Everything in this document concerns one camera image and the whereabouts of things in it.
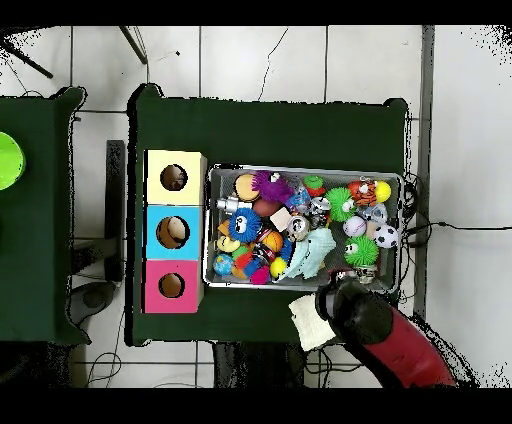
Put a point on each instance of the purple spiky ball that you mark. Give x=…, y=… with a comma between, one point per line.
x=274, y=186

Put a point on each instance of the mint green knit cloth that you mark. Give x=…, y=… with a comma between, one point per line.
x=308, y=254

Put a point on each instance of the cream knit cloth roll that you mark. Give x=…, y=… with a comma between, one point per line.
x=308, y=322

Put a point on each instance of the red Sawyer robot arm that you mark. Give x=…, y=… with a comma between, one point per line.
x=392, y=336

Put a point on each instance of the clear mesh bin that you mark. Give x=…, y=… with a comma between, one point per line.
x=222, y=182

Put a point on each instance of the wooden three-hole box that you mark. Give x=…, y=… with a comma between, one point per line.
x=192, y=232

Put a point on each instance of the brown toy football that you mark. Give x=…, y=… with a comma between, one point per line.
x=266, y=208

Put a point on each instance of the blue fuzzy monster toy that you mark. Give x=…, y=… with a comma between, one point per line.
x=245, y=226

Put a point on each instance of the yellow ball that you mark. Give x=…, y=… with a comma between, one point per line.
x=278, y=267

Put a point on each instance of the dark green tablecloth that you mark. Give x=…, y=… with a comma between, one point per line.
x=240, y=128

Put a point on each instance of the orange tiger plush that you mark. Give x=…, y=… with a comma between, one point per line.
x=364, y=192

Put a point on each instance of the green spiky ball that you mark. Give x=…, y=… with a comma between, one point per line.
x=362, y=251

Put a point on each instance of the black and white soccer ball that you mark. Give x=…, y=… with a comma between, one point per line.
x=386, y=236

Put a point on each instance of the black upright bar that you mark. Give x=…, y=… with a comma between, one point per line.
x=115, y=200

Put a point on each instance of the black tripod leg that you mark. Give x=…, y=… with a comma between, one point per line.
x=134, y=45
x=28, y=60

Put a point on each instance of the green covered side table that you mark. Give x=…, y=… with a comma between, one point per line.
x=40, y=240

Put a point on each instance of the lime green round object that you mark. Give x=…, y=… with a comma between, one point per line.
x=6, y=160

